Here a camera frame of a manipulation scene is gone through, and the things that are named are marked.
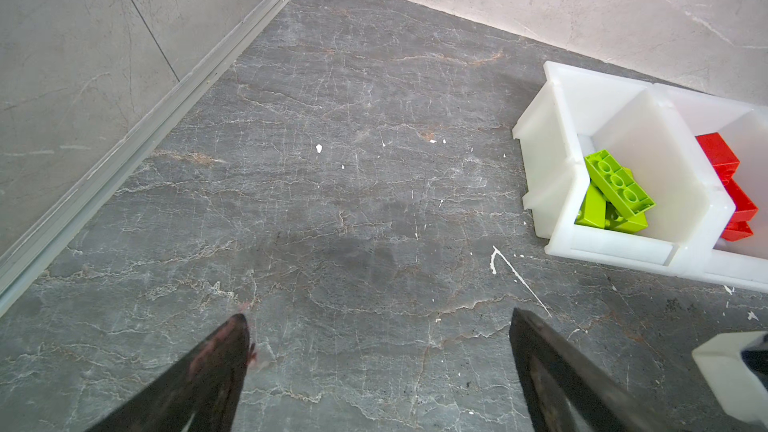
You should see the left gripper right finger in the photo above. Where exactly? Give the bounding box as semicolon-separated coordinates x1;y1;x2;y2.
509;308;666;431

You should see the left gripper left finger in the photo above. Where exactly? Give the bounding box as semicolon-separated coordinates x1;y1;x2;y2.
90;313;251;431

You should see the green lego brick cluster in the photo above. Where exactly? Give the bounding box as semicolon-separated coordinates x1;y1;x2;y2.
604;202;648;234

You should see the red arch lego piece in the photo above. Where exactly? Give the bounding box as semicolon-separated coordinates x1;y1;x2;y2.
696;132;759;242

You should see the white three-compartment bin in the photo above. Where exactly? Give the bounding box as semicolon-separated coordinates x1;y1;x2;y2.
512;61;767;291

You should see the white zip tie scrap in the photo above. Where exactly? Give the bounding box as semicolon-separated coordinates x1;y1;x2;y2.
489;246;552;317

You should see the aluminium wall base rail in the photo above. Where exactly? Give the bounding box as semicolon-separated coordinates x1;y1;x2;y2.
1;0;289;309

